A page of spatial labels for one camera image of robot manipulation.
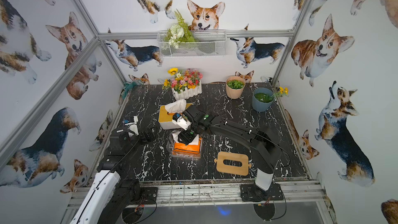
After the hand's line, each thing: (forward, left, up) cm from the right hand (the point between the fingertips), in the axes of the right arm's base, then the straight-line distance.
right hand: (185, 129), depth 81 cm
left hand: (+1, +18, +3) cm, 19 cm away
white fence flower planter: (+33, +4, 0) cm, 33 cm away
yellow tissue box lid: (+12, +15, -5) cm, 20 cm away
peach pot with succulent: (+33, -29, -2) cm, 44 cm away
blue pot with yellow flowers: (+27, -48, -8) cm, 56 cm away
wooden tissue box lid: (-16, -30, -17) cm, 38 cm away
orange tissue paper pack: (+16, +6, -2) cm, 17 cm away
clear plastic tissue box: (-6, +9, -5) cm, 12 cm away
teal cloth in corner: (+44, +51, -12) cm, 69 cm away
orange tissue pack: (-7, -4, -7) cm, 10 cm away
